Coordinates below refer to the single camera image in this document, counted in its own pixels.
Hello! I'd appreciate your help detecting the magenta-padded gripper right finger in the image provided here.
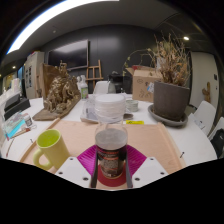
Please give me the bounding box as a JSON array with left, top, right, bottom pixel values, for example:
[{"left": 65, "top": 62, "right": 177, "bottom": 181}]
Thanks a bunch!
[{"left": 123, "top": 144, "right": 170, "bottom": 190}]

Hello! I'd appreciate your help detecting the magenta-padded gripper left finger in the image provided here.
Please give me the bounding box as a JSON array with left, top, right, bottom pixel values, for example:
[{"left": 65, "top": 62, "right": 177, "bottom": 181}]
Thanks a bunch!
[{"left": 54, "top": 144, "right": 100, "bottom": 190}]

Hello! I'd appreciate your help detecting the white-capped clear drink bottle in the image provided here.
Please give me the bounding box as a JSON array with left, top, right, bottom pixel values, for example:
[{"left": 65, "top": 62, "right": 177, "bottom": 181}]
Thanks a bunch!
[{"left": 93, "top": 93, "right": 129, "bottom": 179}]

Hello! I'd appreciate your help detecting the lime green mug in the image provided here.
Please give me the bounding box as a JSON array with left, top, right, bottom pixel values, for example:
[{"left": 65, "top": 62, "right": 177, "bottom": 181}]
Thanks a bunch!
[{"left": 32, "top": 128, "right": 72, "bottom": 172}]

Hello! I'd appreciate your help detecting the beige canvas mat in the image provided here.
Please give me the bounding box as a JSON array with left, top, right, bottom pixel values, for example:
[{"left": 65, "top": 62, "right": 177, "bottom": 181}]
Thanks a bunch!
[{"left": 19, "top": 118, "right": 188, "bottom": 191}]

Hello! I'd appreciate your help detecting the small yellow tag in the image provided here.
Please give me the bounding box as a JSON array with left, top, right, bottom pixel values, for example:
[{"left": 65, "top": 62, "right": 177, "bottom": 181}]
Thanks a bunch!
[{"left": 125, "top": 119, "right": 145, "bottom": 126}]

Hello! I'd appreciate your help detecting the grey plant saucer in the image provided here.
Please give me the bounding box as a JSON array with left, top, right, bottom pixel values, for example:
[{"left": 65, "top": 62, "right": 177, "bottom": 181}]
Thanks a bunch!
[{"left": 147, "top": 103, "right": 189, "bottom": 128}]

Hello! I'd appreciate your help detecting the small glass jar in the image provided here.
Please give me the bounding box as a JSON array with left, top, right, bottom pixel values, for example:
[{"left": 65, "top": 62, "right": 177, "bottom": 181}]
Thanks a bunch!
[{"left": 125, "top": 99, "right": 140, "bottom": 113}]

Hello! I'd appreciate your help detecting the wooden paintbrush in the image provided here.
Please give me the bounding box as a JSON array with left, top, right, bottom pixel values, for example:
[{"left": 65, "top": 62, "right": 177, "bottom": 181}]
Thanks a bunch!
[{"left": 5, "top": 137, "right": 16, "bottom": 158}]

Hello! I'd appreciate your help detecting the dry plant in grey pot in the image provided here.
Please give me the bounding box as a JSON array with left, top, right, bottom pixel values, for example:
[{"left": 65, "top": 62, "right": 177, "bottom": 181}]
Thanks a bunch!
[{"left": 146, "top": 31, "right": 192, "bottom": 122}]

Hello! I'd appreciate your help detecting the black backpack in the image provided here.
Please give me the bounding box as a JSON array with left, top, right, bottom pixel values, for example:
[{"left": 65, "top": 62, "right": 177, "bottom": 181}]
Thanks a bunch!
[{"left": 210, "top": 129, "right": 224, "bottom": 158}]

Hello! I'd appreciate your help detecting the colourful picture book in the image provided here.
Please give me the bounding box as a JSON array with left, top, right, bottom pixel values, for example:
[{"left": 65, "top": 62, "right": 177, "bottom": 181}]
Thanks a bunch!
[{"left": 2, "top": 111, "right": 28, "bottom": 139}]

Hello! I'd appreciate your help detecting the golden brown sculpture on board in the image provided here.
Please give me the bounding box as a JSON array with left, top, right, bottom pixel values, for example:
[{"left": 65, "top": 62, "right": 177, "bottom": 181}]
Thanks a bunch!
[{"left": 32, "top": 60, "right": 82, "bottom": 122}]

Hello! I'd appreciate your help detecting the white plastic chair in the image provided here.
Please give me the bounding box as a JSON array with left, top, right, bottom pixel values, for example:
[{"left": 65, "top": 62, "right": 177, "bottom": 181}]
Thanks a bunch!
[
  {"left": 193, "top": 100, "right": 217, "bottom": 136},
  {"left": 208, "top": 116, "right": 224, "bottom": 158},
  {"left": 93, "top": 80, "right": 111, "bottom": 95}
]

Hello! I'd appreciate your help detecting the green-labelled spray bottle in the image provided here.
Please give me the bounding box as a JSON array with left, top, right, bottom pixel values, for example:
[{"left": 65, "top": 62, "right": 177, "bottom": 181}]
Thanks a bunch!
[{"left": 79, "top": 74, "right": 89, "bottom": 100}]

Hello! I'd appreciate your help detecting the brown cardboard box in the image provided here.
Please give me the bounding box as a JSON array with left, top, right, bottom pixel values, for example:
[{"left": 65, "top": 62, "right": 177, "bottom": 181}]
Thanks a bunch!
[{"left": 125, "top": 64, "right": 164, "bottom": 103}]

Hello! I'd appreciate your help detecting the flat black box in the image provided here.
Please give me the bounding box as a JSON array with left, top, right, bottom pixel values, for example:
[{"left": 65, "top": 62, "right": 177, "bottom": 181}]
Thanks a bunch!
[{"left": 3, "top": 92, "right": 32, "bottom": 121}]

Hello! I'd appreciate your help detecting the wooden easel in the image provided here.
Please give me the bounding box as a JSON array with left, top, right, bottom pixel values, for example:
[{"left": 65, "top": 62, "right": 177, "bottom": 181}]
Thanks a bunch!
[{"left": 85, "top": 59, "right": 104, "bottom": 88}]

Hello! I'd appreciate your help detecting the white cabinet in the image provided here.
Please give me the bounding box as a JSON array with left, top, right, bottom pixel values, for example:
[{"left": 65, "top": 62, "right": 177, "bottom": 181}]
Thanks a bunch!
[{"left": 24, "top": 50, "right": 45, "bottom": 100}]

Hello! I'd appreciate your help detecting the long white ceiling light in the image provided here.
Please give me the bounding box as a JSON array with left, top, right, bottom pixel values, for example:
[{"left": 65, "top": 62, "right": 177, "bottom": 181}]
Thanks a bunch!
[{"left": 6, "top": 0, "right": 119, "bottom": 55}]

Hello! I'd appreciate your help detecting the wooden wall figure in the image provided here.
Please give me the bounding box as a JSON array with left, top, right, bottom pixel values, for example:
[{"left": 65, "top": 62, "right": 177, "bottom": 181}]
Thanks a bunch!
[{"left": 201, "top": 81, "right": 212, "bottom": 103}]

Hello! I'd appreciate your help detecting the black wall screen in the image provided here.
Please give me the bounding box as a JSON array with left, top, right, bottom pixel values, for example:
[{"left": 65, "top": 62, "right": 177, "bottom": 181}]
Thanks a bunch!
[{"left": 47, "top": 39, "right": 90, "bottom": 70}]

